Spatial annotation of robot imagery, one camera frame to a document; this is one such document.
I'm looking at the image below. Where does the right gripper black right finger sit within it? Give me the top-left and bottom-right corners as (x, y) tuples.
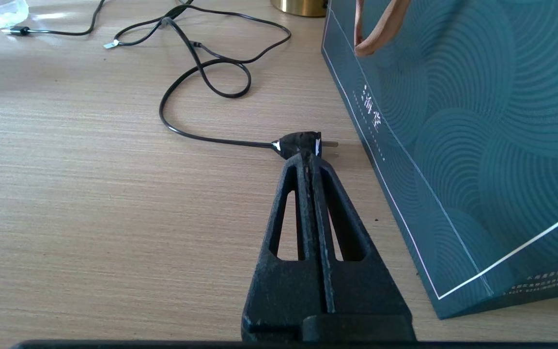
(310, 154), (416, 342)

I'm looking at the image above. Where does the brass desk lamp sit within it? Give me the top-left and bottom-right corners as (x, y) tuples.
(270, 0), (330, 18)

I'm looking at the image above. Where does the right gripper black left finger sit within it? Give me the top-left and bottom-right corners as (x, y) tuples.
(242, 152), (326, 342)

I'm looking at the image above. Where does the black lamp power cord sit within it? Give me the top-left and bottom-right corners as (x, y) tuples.
(159, 0), (340, 159)

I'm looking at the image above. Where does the dark blue gift bag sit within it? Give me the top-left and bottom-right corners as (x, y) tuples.
(321, 0), (558, 320)

